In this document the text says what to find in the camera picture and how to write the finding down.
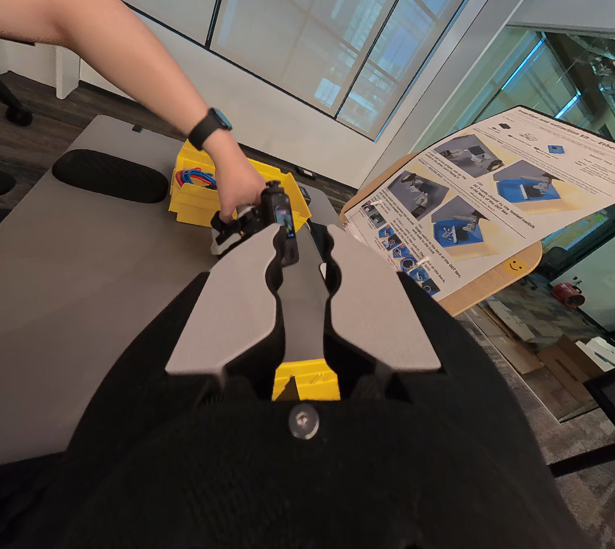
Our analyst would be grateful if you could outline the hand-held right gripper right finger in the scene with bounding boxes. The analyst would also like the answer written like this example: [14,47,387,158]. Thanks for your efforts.
[310,222,443,377]

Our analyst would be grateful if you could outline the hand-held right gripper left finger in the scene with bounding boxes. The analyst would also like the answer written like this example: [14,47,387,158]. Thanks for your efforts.
[166,228,288,378]

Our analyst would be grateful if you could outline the yellow plastic bin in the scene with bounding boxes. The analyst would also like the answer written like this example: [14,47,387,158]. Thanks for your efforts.
[168,139,314,233]
[272,357,343,403]

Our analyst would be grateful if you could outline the blue ethernet cable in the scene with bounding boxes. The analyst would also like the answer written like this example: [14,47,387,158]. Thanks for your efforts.
[176,168,218,190]

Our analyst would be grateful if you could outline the person's left forearm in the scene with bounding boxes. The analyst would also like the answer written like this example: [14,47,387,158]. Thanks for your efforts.
[0,0,236,155]

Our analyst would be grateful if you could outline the person's left hand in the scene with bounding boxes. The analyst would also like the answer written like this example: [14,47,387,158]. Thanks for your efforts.
[205,139,270,225]

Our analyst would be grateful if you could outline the black wristwatch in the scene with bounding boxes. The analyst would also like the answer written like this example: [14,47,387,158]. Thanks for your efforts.
[188,107,234,151]

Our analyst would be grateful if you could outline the flattened cardboard sheets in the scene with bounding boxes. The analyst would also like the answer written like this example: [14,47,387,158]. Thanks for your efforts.
[479,304,615,417]

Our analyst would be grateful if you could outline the printed instruction sheet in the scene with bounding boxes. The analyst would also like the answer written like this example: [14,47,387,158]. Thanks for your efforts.
[344,107,615,297]

